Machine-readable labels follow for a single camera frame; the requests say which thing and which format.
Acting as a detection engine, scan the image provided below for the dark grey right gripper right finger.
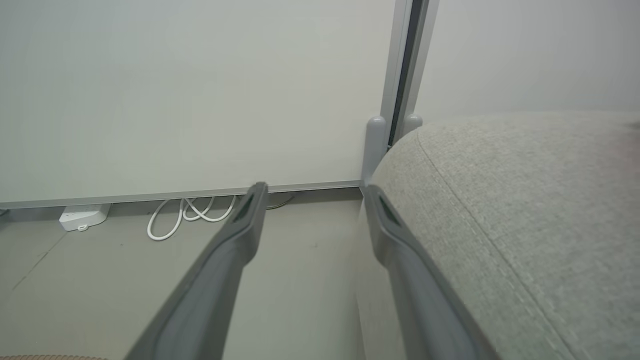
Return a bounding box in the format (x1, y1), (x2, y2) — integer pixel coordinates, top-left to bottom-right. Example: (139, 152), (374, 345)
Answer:
(361, 184), (502, 360)

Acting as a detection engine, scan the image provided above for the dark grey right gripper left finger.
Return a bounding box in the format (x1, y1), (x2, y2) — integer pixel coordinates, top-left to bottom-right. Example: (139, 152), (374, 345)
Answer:
(124, 181), (270, 360)

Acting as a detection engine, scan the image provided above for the grey fabric sofa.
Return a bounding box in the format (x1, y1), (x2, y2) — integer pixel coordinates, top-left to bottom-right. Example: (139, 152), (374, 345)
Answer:
(356, 111), (640, 360)

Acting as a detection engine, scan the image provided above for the white power strip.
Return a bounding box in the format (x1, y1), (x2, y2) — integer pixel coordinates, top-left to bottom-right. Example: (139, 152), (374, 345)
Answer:
(58, 203), (112, 233)

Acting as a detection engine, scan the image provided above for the grey partition leg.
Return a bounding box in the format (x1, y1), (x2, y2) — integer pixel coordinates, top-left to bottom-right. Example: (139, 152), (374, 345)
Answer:
(360, 115), (389, 187)
(400, 113), (424, 141)

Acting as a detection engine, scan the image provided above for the wide white partition panel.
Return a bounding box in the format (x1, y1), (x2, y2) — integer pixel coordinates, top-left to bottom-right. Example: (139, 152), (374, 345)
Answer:
(0, 0), (416, 211)

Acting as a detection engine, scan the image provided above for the narrow white partition panel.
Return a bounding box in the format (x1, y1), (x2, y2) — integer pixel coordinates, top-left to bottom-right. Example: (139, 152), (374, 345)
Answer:
(395, 0), (640, 143)

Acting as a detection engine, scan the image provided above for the white coiled cable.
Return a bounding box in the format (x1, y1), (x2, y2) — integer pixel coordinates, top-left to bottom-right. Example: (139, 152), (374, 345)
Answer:
(146, 195), (238, 242)

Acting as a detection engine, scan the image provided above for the black cable under partition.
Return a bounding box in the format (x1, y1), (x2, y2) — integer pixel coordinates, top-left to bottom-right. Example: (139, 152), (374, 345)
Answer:
(266, 194), (296, 210)

